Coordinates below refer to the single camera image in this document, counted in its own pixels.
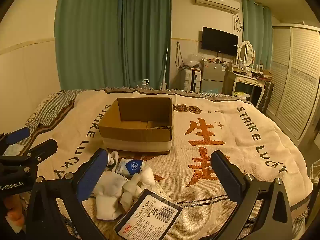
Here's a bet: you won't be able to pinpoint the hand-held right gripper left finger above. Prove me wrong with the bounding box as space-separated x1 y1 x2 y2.
25 149 108 240

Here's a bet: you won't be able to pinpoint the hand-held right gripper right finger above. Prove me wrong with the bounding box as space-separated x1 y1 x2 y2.
210 151 293 240

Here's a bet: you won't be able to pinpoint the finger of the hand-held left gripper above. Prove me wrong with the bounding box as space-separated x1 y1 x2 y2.
0 127 31 155
0 139 58 167

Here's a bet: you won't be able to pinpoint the white socks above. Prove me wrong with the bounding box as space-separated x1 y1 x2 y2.
93 171 128 222

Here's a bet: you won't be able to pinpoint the white ring-shaped hair band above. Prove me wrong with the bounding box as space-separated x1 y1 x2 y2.
104 151 119 173

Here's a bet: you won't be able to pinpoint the small blue-logo tissue packet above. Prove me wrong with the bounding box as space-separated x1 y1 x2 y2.
116 158 145 177

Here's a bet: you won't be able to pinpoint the white cloth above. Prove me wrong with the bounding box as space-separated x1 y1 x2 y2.
120 166 173 212

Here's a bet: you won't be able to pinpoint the brown cardboard box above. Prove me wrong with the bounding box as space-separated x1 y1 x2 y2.
98 97 173 155

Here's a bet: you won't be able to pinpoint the dark tissue paper pack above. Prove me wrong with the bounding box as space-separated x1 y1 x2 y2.
114 189 184 240

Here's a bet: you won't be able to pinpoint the person's left hand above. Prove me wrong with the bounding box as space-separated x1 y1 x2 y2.
4 194 25 227

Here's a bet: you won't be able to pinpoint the cream printed blanket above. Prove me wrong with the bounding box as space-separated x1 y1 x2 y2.
25 87 314 240

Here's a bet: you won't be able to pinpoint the checked bed sheet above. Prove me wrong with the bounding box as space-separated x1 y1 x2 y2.
25 89 83 132

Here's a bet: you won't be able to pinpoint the dark suitcase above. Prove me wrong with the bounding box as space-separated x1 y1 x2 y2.
257 80 274 112

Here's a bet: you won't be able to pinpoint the white dressing table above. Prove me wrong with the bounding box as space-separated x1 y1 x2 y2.
224 69 267 105

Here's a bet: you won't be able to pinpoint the grey refrigerator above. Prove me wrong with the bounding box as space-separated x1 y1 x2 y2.
200 60 227 93

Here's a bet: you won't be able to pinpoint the white suitcase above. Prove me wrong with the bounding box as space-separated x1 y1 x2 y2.
184 68 202 92

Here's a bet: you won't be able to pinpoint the wide green curtain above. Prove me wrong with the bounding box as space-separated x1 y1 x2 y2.
54 0 123 91

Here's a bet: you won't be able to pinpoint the clear plastic bag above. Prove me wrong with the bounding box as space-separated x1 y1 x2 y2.
184 53 202 68

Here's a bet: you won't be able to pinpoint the white louvred wardrobe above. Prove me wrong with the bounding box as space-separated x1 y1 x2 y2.
266 24 320 140

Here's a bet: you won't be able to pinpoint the white mop pole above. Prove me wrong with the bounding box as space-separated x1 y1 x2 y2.
160 47 169 89

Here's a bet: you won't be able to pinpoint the white oval mirror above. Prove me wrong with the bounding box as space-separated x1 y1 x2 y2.
239 41 256 68

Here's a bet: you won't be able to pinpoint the narrow green curtain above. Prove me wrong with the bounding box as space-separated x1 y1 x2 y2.
241 0 273 71

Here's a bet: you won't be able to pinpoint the dark green curtain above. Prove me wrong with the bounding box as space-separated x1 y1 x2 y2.
120 0 172 89

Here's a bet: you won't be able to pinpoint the white air conditioner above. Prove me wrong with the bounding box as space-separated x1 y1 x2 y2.
194 0 241 13

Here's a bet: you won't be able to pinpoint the black wall television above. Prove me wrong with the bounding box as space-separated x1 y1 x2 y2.
201 27 239 56

